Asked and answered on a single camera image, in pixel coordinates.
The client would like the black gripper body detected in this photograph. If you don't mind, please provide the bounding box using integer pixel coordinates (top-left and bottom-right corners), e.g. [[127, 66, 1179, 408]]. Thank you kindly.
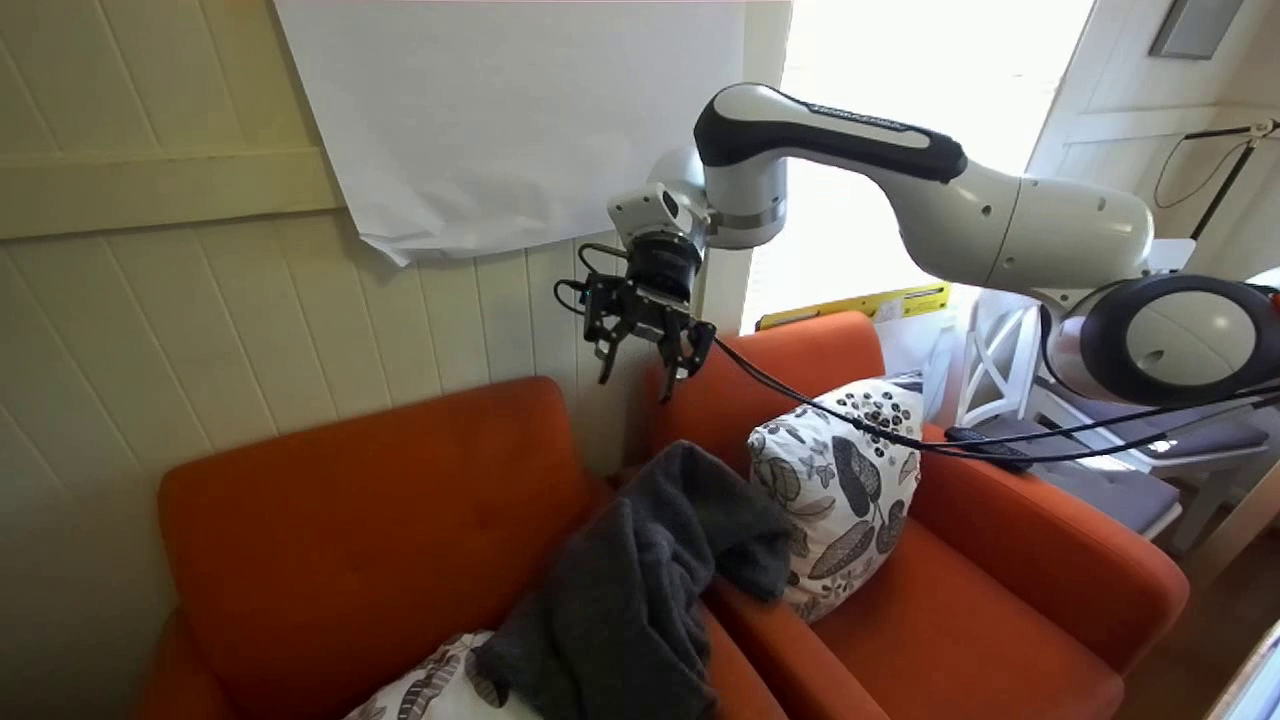
[[551, 231, 724, 370]]

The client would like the dark grey blanket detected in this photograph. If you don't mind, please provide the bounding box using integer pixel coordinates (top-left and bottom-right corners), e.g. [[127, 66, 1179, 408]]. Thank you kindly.
[[474, 440, 797, 720]]

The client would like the white leaf print pillow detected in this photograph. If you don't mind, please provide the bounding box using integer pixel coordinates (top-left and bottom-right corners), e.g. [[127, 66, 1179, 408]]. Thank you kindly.
[[744, 378, 928, 627], [344, 627, 537, 720]]

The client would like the white paper sheet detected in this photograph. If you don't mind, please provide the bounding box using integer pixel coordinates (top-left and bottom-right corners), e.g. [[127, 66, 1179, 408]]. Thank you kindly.
[[269, 0, 748, 274]]

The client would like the yellow and white printed box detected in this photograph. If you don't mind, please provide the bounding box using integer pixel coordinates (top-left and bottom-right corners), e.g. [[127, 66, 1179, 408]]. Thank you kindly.
[[752, 281, 969, 420]]

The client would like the orange armchair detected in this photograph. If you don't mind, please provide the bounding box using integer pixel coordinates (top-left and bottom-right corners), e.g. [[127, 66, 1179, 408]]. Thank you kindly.
[[134, 378, 791, 720], [626, 307, 1192, 720]]

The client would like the white wooden chair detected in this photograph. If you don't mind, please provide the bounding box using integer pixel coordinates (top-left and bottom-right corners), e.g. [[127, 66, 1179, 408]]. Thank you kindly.
[[1032, 386, 1277, 552], [939, 287, 1188, 545]]

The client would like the black remote control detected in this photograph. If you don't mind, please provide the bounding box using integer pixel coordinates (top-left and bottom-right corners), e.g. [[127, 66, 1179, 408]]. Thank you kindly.
[[952, 417, 1041, 478]]

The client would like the grey seat cushion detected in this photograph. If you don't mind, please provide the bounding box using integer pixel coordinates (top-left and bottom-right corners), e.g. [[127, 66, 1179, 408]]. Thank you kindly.
[[1053, 386, 1274, 474], [952, 417, 1185, 537]]

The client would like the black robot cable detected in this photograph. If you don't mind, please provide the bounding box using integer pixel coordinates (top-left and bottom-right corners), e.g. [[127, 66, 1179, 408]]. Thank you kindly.
[[706, 332, 1280, 467]]

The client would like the thin black wall cable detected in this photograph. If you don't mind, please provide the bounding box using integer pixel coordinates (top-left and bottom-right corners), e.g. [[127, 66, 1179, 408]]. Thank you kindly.
[[1149, 118, 1280, 247]]

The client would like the grey picture frame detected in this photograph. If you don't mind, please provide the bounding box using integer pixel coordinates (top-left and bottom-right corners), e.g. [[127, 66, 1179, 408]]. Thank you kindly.
[[1149, 0, 1249, 66]]

